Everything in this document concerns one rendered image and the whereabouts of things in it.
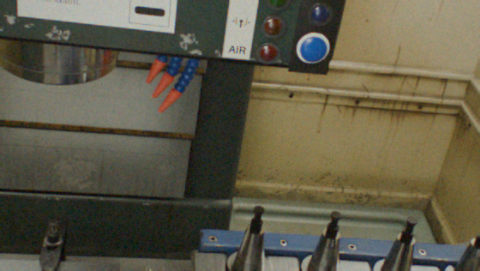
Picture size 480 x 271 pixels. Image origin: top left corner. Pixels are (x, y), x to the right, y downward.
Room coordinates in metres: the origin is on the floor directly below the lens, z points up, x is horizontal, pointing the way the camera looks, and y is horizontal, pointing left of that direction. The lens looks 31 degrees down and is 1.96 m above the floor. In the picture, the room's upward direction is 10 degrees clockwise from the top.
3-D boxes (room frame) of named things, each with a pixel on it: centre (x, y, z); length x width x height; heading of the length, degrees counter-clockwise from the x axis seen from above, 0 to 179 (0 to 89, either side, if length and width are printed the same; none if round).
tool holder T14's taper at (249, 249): (0.82, -0.02, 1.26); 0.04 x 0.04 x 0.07
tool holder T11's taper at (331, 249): (0.84, -0.13, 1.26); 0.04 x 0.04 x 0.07
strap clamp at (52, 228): (1.04, 0.34, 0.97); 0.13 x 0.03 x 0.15; 11
